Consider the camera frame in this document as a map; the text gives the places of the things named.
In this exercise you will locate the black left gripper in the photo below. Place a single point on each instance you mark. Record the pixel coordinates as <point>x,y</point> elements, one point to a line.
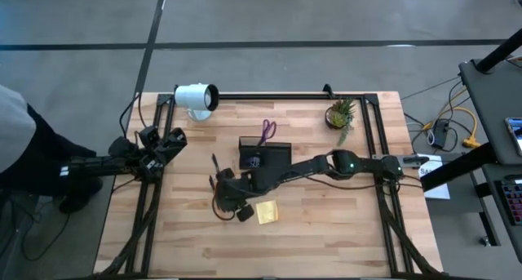
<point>159,153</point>

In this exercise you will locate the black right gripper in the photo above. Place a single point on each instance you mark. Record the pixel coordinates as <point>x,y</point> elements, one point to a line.
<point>238,188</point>

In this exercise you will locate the black pen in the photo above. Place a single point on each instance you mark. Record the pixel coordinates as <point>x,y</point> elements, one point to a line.
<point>211,183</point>
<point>215,162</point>

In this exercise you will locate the yellow sticky note pad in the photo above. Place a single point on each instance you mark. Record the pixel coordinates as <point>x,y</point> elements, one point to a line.
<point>267,212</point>

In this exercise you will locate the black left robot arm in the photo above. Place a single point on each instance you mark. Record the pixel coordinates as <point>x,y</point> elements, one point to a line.
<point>94,165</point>

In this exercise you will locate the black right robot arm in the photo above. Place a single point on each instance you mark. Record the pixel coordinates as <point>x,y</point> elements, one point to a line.
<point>306,167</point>

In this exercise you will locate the black mesh desk organizer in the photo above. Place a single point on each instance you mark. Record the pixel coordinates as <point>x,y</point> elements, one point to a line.
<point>277,153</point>

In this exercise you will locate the potted succulent plant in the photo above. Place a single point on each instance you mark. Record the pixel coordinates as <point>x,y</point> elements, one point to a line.
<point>337,117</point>

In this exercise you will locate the small black clamp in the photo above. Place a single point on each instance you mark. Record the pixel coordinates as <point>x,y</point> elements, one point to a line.
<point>327,91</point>

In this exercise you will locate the person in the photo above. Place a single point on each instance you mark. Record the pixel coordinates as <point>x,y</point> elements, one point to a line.
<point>16,129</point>

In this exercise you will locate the white paper sheet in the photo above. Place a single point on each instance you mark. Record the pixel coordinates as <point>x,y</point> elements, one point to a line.
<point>438,192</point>

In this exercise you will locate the black power adapter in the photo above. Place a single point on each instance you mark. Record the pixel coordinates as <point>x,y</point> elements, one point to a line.
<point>440,134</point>

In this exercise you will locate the black diagonal beam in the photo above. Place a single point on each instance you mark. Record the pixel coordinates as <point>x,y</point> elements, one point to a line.
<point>456,167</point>

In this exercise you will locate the black desk leg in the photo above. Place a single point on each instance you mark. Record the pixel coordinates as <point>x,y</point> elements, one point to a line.
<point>489,219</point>

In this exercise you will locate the dark grey side desk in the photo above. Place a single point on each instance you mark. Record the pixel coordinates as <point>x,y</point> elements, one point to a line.
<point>489,108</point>

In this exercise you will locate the keyboard with coloured keys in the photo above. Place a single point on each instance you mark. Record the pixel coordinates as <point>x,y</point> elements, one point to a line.
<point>511,200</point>

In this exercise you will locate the smartphone with lit screen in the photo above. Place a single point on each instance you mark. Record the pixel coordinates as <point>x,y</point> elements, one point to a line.
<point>516,135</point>

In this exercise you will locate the black round pole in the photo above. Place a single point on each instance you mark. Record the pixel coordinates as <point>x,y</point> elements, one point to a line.
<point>499,53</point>

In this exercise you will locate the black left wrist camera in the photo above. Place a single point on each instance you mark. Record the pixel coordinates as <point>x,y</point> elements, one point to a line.
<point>150,168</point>

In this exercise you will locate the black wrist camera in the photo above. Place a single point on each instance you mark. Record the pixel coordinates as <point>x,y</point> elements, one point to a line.
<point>150,168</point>
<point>245,213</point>

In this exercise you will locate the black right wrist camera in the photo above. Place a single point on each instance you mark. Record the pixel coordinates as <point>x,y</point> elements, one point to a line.
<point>245,213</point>

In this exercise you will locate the black aluminium table frame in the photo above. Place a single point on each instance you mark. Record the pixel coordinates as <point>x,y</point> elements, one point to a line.
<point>285,96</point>

